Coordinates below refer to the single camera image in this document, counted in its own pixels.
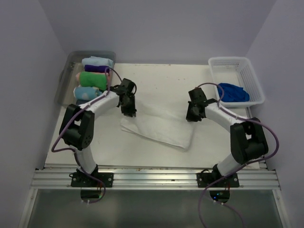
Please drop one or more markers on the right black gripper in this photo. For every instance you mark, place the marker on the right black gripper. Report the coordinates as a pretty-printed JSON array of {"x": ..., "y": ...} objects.
[{"x": 189, "y": 118}]

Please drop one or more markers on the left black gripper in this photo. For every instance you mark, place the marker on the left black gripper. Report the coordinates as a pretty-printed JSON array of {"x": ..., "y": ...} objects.
[{"x": 131, "y": 111}]

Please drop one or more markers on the white towel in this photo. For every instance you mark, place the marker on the white towel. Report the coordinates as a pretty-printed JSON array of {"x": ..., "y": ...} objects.
[{"x": 160, "y": 124}]

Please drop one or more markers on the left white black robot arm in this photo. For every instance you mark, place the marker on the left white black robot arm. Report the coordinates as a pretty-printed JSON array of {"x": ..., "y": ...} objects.
[{"x": 77, "y": 128}]

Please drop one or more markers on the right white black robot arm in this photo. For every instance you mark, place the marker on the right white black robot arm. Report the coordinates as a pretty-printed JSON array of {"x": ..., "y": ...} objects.
[{"x": 247, "y": 138}]

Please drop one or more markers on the green rolled towel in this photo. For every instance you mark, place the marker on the green rolled towel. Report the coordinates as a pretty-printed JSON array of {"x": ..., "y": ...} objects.
[{"x": 91, "y": 80}]

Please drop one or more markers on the blue crumpled towel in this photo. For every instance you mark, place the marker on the blue crumpled towel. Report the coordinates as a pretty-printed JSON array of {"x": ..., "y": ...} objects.
[{"x": 231, "y": 93}]

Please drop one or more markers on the blue cloud pattern towel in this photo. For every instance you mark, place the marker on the blue cloud pattern towel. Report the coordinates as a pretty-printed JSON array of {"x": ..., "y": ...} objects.
[{"x": 86, "y": 93}]

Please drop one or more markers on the purple rolled towel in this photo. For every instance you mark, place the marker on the purple rolled towel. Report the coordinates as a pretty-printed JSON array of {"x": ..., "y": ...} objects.
[{"x": 96, "y": 69}]

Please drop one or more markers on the light blue rolled towel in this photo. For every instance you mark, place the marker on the light blue rolled towel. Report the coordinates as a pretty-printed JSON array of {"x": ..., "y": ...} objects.
[{"x": 97, "y": 61}]

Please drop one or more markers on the white plastic basket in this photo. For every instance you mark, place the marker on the white plastic basket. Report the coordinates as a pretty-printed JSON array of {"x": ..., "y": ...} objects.
[{"x": 237, "y": 71}]

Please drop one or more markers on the pink rolled towel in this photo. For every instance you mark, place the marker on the pink rolled towel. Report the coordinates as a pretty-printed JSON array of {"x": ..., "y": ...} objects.
[{"x": 77, "y": 77}]

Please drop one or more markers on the grey plastic tray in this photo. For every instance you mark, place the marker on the grey plastic tray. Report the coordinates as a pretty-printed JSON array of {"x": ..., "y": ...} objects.
[{"x": 67, "y": 80}]

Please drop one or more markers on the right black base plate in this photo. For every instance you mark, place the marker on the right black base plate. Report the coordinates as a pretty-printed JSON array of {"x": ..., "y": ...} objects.
[{"x": 206, "y": 178}]

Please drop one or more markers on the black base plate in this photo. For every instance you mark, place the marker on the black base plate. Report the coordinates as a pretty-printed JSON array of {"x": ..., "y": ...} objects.
[
  {"x": 80, "y": 180},
  {"x": 206, "y": 178}
]

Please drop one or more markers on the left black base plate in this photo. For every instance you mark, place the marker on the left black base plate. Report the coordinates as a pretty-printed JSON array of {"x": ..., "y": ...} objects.
[{"x": 80, "y": 180}]

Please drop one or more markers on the aluminium mounting rail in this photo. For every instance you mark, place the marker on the aluminium mounting rail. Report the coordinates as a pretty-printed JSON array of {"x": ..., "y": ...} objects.
[{"x": 130, "y": 178}]

